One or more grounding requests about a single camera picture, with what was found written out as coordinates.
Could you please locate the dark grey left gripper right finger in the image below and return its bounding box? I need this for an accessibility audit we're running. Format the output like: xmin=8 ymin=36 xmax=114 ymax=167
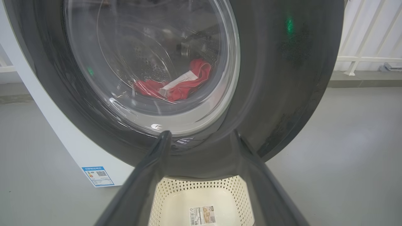
xmin=233 ymin=130 xmax=310 ymax=226

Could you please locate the red garment with white trim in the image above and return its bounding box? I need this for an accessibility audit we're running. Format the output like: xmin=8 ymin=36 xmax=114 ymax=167
xmin=134 ymin=58 xmax=212 ymax=102

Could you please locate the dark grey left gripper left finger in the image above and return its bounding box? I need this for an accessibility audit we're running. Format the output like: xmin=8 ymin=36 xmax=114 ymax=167
xmin=94 ymin=131 xmax=172 ymax=226

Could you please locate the blue energy label sticker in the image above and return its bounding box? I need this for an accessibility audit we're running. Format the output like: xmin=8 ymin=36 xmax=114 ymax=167
xmin=82 ymin=166 xmax=115 ymax=187

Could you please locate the white product label sticker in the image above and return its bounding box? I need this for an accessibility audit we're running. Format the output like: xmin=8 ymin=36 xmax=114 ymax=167
xmin=189 ymin=205 xmax=217 ymax=226

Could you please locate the small grey metal bracket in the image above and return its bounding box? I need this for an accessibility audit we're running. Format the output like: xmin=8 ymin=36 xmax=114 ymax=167
xmin=379 ymin=62 xmax=402 ymax=72

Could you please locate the white metal railing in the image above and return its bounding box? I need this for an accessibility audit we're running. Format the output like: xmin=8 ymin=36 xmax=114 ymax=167
xmin=334 ymin=0 xmax=402 ymax=76

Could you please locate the white front-load washing machine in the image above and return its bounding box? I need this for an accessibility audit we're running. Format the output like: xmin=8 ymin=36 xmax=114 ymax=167
xmin=0 ymin=0 xmax=135 ymax=188

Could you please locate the cream perforated basket brown rim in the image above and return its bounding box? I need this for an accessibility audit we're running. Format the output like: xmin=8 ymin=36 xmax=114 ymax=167
xmin=148 ymin=175 xmax=255 ymax=226

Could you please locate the black round glass washer door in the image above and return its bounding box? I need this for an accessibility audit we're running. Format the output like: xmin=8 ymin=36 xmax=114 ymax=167
xmin=3 ymin=0 xmax=345 ymax=180

